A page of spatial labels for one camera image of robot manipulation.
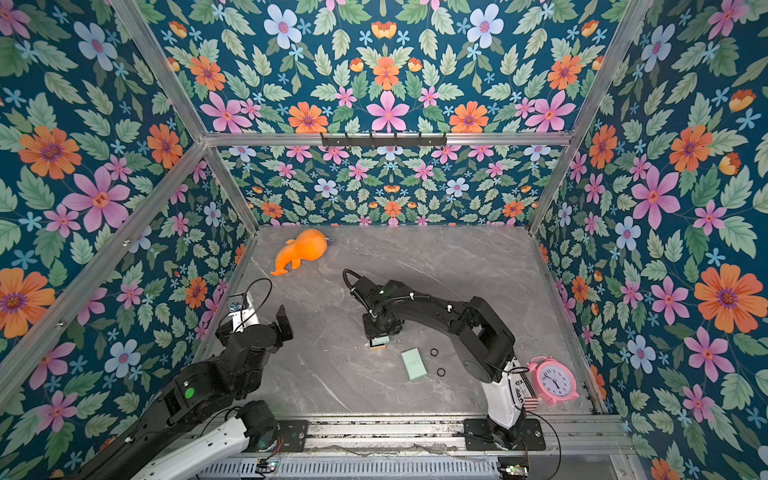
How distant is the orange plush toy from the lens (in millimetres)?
1067

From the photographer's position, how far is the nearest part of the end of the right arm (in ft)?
2.06

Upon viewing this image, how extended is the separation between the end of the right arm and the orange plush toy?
1.29 feet
